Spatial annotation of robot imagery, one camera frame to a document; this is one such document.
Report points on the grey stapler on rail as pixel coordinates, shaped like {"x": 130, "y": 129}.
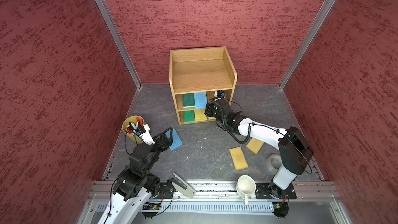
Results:
{"x": 182, "y": 186}

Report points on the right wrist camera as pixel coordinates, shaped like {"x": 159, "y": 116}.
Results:
{"x": 220, "y": 93}

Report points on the light blue sponge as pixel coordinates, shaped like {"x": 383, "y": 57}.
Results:
{"x": 200, "y": 100}
{"x": 176, "y": 141}

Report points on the yellow sponge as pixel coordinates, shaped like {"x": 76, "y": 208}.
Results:
{"x": 238, "y": 158}
{"x": 254, "y": 145}
{"x": 199, "y": 115}

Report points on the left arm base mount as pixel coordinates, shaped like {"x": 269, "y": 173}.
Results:
{"x": 164, "y": 191}

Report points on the bright green sponge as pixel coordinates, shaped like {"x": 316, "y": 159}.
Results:
{"x": 189, "y": 116}

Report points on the clear tape roll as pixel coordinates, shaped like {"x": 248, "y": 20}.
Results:
{"x": 274, "y": 162}

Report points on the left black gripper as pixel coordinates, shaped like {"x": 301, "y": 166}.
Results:
{"x": 164, "y": 146}

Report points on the yellow pen cup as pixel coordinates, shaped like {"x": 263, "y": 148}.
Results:
{"x": 133, "y": 136}

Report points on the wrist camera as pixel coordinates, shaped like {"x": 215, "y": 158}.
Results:
{"x": 220, "y": 93}
{"x": 144, "y": 134}

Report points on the white mug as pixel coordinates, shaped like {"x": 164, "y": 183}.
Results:
{"x": 245, "y": 188}

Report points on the wooden three-tier shelf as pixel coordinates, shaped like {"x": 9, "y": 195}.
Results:
{"x": 200, "y": 70}

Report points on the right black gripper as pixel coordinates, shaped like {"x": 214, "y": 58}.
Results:
{"x": 210, "y": 107}

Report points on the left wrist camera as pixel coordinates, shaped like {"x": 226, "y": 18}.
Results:
{"x": 144, "y": 134}

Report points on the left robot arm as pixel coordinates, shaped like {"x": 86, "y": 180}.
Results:
{"x": 135, "y": 185}

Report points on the markers in cup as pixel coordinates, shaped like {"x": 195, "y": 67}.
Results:
{"x": 132, "y": 123}

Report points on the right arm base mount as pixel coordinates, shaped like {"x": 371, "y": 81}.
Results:
{"x": 266, "y": 192}

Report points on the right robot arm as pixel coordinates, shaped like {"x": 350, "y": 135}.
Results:
{"x": 294, "y": 149}

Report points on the dark green sponge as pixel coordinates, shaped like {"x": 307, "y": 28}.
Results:
{"x": 188, "y": 100}

